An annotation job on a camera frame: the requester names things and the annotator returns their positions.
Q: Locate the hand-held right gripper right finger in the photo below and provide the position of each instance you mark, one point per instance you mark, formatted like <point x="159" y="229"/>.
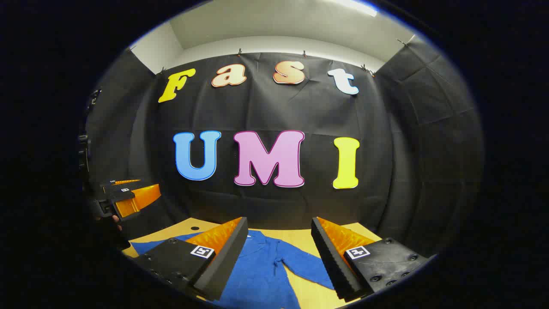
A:
<point x="330" y="257"/>

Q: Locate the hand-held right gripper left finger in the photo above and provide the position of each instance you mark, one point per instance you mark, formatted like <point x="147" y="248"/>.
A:
<point x="227" y="257"/>

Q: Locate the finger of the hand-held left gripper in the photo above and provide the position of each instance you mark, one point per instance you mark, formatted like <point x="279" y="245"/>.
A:
<point x="137" y="199"/>
<point x="116" y="183"/>

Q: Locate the blue shirt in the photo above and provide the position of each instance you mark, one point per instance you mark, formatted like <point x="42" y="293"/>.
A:
<point x="261" y="274"/>

